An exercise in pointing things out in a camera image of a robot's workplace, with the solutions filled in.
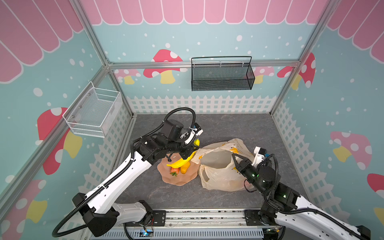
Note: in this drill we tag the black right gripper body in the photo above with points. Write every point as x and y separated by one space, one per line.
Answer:
244 165

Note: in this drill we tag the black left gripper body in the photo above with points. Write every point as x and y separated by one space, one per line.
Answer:
178 147

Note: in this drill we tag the yellow banana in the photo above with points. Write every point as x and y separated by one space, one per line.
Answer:
181 162

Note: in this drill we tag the beige plastic bag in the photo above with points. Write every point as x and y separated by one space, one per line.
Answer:
217 169

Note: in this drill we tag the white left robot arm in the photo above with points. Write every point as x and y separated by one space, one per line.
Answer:
96 210

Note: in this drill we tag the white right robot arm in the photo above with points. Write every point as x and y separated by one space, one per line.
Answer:
285 207

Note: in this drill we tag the yellow lemon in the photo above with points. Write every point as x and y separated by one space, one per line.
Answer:
184 168

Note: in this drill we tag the pink scalloped fruit bowl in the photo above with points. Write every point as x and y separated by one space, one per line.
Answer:
176 178

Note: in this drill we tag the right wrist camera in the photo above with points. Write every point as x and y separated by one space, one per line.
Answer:
259 155

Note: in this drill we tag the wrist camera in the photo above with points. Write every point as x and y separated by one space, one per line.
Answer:
189 136
259 155

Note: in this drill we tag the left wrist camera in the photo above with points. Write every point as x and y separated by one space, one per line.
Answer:
189 136

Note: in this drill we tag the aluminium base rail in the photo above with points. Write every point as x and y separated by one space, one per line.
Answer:
200 224

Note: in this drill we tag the black mesh wall basket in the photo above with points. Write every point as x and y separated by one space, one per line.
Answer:
228 73

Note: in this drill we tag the white wire wall basket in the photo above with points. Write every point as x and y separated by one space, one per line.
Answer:
93 111

